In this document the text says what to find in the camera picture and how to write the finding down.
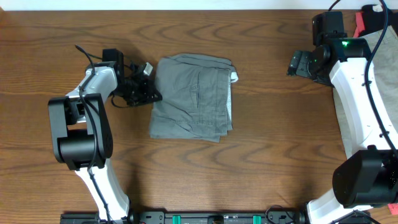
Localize grey shorts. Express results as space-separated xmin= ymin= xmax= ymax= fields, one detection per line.
xmin=149 ymin=54 xmax=239 ymax=142

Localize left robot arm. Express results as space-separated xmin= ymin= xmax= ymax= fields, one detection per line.
xmin=48 ymin=49 xmax=162 ymax=223

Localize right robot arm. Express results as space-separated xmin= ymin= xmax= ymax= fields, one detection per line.
xmin=287 ymin=11 xmax=397 ymax=223

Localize red garment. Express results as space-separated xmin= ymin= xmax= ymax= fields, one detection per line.
xmin=353 ymin=12 xmax=365 ymax=38

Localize black garment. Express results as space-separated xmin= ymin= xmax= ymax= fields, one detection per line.
xmin=359 ymin=4 xmax=397 ymax=37

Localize beige shorts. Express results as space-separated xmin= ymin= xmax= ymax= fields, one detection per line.
xmin=333 ymin=26 xmax=397 ymax=157

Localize red cloth corner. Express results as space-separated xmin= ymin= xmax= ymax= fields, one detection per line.
xmin=388 ymin=203 xmax=398 ymax=215

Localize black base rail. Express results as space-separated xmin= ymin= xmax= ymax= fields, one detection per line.
xmin=60 ymin=209 xmax=379 ymax=224

